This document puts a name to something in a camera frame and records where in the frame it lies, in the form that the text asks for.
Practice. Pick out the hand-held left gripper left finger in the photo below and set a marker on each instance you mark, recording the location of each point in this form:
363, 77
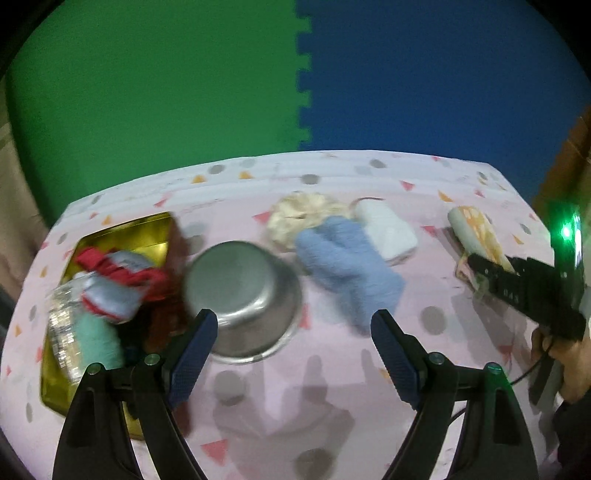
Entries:
194, 360

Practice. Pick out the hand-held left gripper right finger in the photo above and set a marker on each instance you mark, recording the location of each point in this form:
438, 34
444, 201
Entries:
393, 364

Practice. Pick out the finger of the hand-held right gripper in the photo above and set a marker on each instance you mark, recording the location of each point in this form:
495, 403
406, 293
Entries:
489, 272

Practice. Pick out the orange patterned cream towel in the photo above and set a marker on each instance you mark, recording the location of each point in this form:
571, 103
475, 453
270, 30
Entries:
475, 230

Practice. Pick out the teal fluffy sock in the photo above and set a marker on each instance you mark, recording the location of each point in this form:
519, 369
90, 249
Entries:
99, 341

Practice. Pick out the white waffle sock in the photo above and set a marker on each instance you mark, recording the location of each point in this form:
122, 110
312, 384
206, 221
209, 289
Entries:
390, 230

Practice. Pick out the red trimmed blue satin pouch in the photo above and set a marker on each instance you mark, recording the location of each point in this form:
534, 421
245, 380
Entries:
115, 286

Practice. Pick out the light blue fluffy sock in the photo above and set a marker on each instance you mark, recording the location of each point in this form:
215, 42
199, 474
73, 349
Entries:
341, 263

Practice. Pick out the clear plastic packet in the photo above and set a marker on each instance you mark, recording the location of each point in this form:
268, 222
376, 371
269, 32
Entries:
62, 323

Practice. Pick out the red and gold tin box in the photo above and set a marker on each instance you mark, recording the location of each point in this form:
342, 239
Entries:
124, 235

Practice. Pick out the cream scrunchie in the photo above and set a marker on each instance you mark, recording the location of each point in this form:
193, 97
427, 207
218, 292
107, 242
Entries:
295, 217

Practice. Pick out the person's right forearm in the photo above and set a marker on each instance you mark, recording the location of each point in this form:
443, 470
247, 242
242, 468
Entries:
575, 438

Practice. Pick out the person's right hand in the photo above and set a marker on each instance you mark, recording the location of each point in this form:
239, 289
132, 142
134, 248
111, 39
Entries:
570, 369

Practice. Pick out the pink patterned tablecloth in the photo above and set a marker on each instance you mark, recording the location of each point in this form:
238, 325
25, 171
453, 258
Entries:
332, 397

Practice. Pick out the steel bowl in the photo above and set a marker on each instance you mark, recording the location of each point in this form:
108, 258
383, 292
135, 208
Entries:
240, 290

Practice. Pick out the brown cardboard box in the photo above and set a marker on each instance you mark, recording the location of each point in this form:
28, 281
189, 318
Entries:
568, 161

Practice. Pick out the blue foam puzzle mat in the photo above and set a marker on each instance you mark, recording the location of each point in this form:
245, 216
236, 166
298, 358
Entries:
438, 78

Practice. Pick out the beige printed curtain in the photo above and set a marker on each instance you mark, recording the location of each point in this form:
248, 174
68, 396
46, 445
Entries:
18, 198

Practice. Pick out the green foam puzzle mat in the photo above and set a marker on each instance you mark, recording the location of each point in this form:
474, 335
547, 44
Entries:
152, 101

